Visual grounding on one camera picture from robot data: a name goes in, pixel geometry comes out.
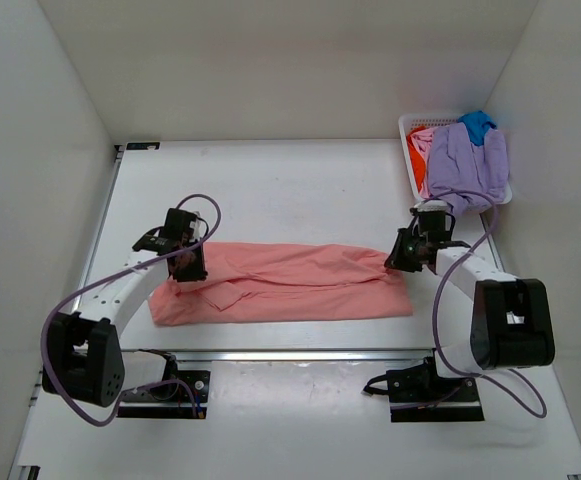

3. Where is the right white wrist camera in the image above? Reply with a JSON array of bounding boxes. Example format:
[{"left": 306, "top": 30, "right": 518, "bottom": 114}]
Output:
[{"left": 411, "top": 199, "right": 451, "bottom": 215}]

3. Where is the orange t shirt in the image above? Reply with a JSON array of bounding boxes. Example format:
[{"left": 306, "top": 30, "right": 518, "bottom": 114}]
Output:
[{"left": 406, "top": 132, "right": 427, "bottom": 193}]

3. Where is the light pink garment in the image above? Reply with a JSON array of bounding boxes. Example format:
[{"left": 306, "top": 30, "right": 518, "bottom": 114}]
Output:
[{"left": 409, "top": 125, "right": 436, "bottom": 161}]

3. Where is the black label sticker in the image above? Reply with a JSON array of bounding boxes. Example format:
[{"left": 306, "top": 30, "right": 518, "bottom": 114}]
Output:
[{"left": 125, "top": 142, "right": 161, "bottom": 151}]

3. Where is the white plastic laundry basket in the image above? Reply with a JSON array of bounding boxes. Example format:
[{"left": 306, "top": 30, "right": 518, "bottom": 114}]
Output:
[{"left": 399, "top": 114, "right": 512, "bottom": 205}]

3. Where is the blue t shirt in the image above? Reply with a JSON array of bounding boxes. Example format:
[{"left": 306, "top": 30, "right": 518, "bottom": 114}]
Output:
[{"left": 457, "top": 110, "right": 497, "bottom": 146}]

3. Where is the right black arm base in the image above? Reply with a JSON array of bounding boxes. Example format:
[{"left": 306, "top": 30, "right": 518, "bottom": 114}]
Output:
[{"left": 362, "top": 357, "right": 485, "bottom": 423}]

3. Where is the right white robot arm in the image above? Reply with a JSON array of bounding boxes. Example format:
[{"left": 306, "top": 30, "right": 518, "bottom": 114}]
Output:
[{"left": 384, "top": 202, "right": 556, "bottom": 378}]

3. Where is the lavender t shirt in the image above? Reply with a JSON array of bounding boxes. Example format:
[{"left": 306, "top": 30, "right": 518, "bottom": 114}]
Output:
[{"left": 427, "top": 123, "right": 509, "bottom": 216}]

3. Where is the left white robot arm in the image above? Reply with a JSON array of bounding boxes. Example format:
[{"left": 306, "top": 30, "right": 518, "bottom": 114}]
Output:
[{"left": 41, "top": 208, "right": 212, "bottom": 407}]

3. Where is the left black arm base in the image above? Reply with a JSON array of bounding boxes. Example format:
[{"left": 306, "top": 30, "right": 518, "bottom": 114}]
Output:
[{"left": 117, "top": 349, "right": 211, "bottom": 420}]

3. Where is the pink t shirt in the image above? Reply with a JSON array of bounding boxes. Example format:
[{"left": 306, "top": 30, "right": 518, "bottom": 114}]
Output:
[{"left": 148, "top": 242, "right": 413, "bottom": 327}]

